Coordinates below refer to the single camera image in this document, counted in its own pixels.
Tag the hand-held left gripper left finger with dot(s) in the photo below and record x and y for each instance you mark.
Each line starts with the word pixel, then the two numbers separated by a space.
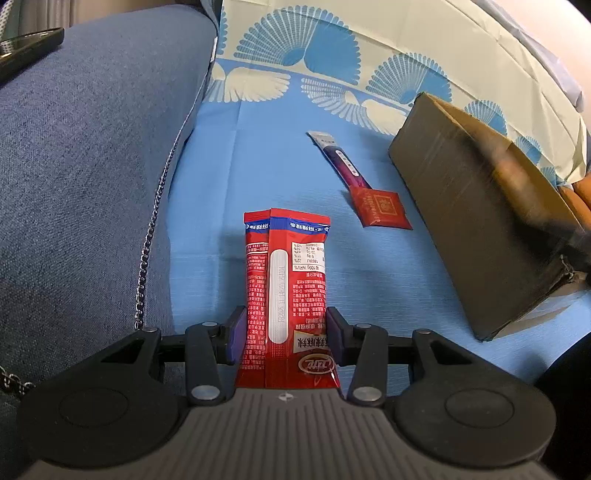
pixel 235 332

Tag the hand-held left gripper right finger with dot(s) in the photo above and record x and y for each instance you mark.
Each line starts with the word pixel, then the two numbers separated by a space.
pixel 333 334

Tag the tall red snack packet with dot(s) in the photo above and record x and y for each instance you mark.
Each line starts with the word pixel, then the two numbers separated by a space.
pixel 286 277

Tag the cardboard box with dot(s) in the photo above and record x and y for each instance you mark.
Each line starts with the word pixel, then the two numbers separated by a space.
pixel 461 207

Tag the orange cushion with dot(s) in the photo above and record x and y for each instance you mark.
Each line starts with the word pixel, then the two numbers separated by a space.
pixel 581 194

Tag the small flat red packet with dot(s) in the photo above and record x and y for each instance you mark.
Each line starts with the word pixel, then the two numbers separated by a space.
pixel 381 207

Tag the purple stick packet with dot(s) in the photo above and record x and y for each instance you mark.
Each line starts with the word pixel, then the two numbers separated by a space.
pixel 341 159

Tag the blue fan-print cloth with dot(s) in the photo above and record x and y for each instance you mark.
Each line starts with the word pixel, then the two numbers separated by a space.
pixel 277 161

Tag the blue fabric bag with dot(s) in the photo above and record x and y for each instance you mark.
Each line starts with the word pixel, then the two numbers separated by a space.
pixel 92 161

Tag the black smartphone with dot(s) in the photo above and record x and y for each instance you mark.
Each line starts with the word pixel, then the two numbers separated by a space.
pixel 23 50

